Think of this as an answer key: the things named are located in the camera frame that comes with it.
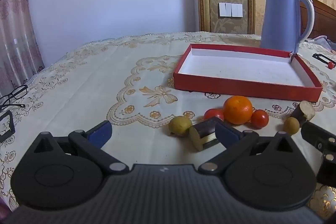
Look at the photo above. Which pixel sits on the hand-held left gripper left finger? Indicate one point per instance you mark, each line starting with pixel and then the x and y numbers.
pixel 99 133

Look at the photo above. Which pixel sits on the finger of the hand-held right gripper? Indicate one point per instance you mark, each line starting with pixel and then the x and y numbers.
pixel 315 133

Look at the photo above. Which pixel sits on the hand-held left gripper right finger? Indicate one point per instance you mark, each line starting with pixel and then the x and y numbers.
pixel 227 134

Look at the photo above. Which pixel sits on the dark sugarcane piece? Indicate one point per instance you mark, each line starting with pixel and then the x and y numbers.
pixel 203 132
pixel 304 111

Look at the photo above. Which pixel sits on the small tan longan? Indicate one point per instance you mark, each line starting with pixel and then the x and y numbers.
pixel 291 125

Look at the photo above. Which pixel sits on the red cherry tomato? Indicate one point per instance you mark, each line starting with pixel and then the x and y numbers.
pixel 260 119
pixel 212 113

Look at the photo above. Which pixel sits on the red shallow box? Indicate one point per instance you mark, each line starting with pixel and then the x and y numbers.
pixel 236 87

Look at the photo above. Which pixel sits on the small green tomato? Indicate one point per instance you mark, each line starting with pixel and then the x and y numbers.
pixel 179 125

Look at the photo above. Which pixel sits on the orange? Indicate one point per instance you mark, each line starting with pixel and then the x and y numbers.
pixel 237 109

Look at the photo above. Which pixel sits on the black rectangular holder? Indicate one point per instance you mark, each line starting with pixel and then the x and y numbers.
pixel 11 124

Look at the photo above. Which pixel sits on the crumpled grey cloth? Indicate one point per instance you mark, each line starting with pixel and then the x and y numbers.
pixel 326 43

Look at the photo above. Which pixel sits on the black eyeglasses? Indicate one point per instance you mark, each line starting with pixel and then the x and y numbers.
pixel 15 91

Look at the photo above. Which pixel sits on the wooden headboard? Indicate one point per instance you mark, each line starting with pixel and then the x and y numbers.
pixel 325 19

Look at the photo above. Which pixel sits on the blue electric kettle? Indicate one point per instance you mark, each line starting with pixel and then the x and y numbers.
pixel 278 22

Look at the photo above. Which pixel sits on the pink patterned curtain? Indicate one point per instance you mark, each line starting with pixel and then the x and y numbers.
pixel 15 16

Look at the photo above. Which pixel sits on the black frame with red ball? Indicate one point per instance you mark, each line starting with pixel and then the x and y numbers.
pixel 331 65

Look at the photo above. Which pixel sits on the white wall light switch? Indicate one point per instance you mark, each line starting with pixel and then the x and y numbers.
pixel 231 9

